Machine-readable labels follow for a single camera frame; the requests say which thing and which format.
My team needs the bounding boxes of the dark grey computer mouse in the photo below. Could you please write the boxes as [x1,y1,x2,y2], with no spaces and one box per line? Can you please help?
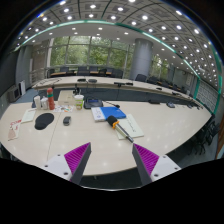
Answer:
[63,116,71,126]

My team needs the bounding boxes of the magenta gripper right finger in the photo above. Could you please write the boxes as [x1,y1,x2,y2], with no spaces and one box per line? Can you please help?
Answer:
[132,144,180,186]

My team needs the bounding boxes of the black mouse pad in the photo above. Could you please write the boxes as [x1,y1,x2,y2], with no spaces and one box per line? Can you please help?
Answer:
[35,113,54,130]

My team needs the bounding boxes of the black orange microphone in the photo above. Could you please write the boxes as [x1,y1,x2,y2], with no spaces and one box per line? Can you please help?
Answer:
[107,116,134,143]

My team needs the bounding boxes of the white booklet left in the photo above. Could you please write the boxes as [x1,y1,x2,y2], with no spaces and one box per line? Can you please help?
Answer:
[22,109,36,123]

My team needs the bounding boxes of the white paper under folder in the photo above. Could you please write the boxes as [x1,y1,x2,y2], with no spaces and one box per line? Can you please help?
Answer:
[91,107,105,122]

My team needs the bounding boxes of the red thermos bottle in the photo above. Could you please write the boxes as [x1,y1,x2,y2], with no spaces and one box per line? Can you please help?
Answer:
[47,88,55,110]

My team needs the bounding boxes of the blue folder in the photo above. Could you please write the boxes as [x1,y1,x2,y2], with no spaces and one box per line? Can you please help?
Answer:
[101,107,126,119]

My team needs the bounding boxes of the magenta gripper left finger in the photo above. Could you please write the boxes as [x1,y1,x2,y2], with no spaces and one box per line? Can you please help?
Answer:
[43,143,91,184]

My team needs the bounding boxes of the white paper sheet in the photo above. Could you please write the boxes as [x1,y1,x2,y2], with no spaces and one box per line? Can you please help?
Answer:
[119,114,144,138]

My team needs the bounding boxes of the red white paper bag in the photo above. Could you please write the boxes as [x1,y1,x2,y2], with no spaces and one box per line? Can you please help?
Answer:
[8,120,21,140]

